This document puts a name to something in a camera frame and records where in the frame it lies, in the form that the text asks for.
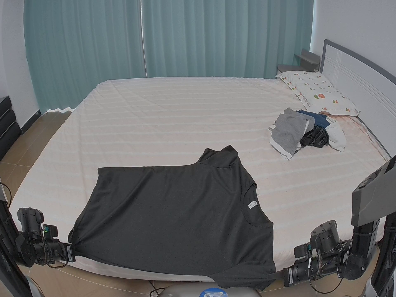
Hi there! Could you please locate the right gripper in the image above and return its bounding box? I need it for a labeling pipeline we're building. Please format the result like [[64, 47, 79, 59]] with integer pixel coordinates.
[[283, 260, 314, 287]]

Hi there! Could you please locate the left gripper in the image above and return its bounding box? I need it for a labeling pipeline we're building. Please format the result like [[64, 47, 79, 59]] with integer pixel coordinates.
[[46, 242, 77, 264]]

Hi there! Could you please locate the black T-shirt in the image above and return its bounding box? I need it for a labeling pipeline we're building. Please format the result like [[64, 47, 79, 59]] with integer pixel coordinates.
[[67, 145, 277, 291]]

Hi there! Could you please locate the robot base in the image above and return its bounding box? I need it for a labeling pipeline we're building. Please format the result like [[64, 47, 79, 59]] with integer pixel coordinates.
[[156, 285, 263, 297]]

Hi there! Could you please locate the bed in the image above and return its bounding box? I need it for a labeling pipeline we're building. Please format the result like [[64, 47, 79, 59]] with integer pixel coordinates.
[[7, 38, 396, 283]]

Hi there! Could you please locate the black chest of drawers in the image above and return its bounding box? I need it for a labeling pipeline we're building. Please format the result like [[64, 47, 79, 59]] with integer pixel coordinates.
[[0, 96, 21, 162]]

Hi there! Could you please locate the black shiny garment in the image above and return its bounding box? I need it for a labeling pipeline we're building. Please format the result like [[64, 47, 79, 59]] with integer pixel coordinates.
[[299, 126, 329, 149]]

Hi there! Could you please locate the grey and white garment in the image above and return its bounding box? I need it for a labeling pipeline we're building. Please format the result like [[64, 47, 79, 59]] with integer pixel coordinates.
[[268, 108, 316, 161]]

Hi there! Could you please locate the dark blue garment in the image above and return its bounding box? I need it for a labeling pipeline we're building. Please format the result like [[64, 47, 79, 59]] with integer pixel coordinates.
[[297, 110, 330, 129]]

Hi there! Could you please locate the white printed pillow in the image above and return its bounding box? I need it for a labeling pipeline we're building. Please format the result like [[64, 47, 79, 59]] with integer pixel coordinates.
[[275, 70, 361, 117]]

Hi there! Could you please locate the blue-green curtain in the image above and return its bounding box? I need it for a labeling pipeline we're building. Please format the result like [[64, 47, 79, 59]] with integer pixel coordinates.
[[23, 0, 148, 113], [141, 0, 315, 80]]

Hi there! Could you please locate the grey bedside table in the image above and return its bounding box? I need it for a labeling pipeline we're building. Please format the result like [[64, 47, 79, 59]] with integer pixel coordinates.
[[277, 49, 321, 73]]

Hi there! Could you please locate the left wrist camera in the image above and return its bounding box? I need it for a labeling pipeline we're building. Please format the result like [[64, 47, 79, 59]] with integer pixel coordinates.
[[42, 225, 59, 240]]

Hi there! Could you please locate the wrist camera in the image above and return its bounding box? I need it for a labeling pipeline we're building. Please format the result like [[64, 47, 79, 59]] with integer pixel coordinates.
[[294, 243, 312, 259], [42, 225, 59, 240]]

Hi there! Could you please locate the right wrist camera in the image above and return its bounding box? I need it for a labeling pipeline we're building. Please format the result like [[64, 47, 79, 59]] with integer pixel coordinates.
[[294, 243, 312, 259]]

